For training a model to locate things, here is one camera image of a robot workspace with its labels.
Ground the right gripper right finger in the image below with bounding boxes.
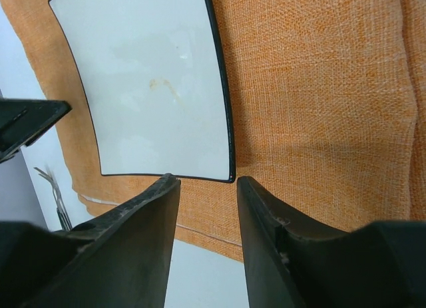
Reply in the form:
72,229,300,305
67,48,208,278
237,176,425,307

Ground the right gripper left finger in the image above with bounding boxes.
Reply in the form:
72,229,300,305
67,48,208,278
1,174,181,307

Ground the silver fork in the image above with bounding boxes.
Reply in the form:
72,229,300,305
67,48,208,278
33,166,67,230

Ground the white square plate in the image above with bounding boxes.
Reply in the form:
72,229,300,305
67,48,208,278
49,0,236,183

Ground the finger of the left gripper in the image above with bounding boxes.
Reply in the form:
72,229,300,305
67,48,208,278
1,98,72,162

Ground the orange cloth napkin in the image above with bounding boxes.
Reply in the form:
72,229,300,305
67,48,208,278
1,0,425,261

